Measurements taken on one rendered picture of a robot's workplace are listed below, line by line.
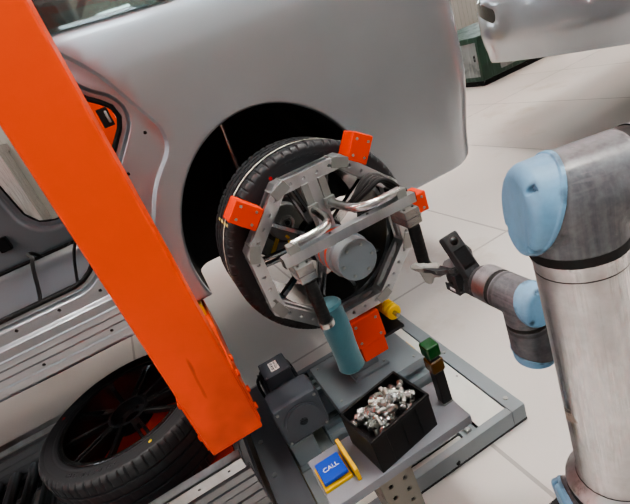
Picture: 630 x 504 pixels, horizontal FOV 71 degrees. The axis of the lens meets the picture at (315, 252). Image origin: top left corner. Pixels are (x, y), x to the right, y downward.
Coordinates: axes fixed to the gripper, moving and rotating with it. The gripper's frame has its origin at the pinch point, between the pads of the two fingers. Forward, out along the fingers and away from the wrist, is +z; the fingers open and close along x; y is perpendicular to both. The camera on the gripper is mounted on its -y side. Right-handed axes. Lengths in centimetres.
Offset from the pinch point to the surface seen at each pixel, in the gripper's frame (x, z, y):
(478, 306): 54, 65, 84
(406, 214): -1.4, 4.4, -11.5
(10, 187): -277, 808, -30
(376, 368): -16, 39, 59
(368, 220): -11.3, 7.5, -14.1
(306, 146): -10.9, 35.0, -33.8
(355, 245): -15.7, 12.0, -7.1
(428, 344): -15.2, -11.8, 16.6
